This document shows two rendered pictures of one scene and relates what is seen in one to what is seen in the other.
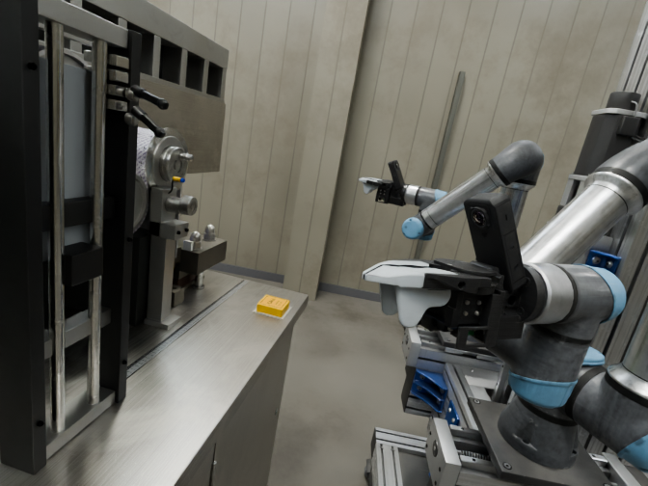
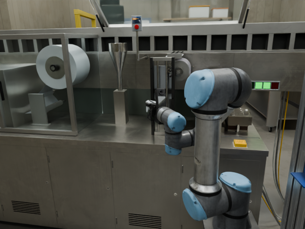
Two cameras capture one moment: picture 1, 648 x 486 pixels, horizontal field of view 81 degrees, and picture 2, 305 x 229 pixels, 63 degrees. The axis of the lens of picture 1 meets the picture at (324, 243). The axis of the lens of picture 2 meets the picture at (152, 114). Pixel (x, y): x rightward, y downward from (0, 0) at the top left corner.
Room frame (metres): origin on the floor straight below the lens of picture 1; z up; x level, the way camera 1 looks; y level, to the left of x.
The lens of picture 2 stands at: (0.40, -1.37, 1.56)
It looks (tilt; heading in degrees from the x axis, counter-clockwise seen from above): 17 degrees down; 91
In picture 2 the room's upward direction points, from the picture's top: 1 degrees counter-clockwise
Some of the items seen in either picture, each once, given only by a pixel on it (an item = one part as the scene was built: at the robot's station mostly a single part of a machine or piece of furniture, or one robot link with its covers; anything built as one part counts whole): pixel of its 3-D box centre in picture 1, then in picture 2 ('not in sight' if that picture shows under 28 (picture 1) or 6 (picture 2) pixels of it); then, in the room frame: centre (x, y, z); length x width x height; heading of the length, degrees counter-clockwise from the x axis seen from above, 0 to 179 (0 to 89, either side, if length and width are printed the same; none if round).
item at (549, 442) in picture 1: (542, 419); (232, 216); (0.70, -0.52, 0.87); 0.15 x 0.15 x 0.10
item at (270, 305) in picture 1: (273, 306); (239, 143); (0.93, 0.10, 0.91); 0.07 x 0.07 x 0.02; 80
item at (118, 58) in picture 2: not in sight; (120, 88); (0.11, 0.58, 1.18); 0.14 x 0.14 x 0.57
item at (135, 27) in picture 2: not in sight; (136, 23); (0.27, 0.48, 1.66); 0.07 x 0.07 x 0.10; 1
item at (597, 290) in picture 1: (572, 295); (173, 121); (0.47, -0.33, 1.21); 0.11 x 0.08 x 0.09; 113
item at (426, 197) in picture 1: (431, 200); not in sight; (1.44, -0.37, 1.21); 0.11 x 0.08 x 0.09; 62
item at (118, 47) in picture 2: not in sight; (117, 47); (0.11, 0.58, 1.50); 0.14 x 0.14 x 0.06
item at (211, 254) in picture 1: (148, 240); (236, 112); (1.01, 0.49, 1.00); 0.40 x 0.16 x 0.06; 80
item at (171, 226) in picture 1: (168, 258); not in sight; (0.77, 0.33, 1.05); 0.06 x 0.05 x 0.31; 80
